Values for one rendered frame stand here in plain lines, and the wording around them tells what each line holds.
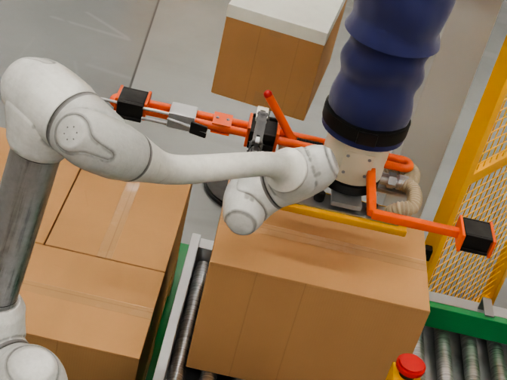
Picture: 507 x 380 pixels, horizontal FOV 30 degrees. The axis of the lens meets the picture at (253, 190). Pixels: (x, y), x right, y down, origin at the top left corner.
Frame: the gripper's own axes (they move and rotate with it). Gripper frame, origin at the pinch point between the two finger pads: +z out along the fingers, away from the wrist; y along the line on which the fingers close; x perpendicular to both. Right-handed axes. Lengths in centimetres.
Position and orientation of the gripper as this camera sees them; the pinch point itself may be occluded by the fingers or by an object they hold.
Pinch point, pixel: (257, 131)
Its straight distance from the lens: 249.2
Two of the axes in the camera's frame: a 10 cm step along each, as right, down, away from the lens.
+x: 9.7, 2.2, 0.4
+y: -2.0, 8.0, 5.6
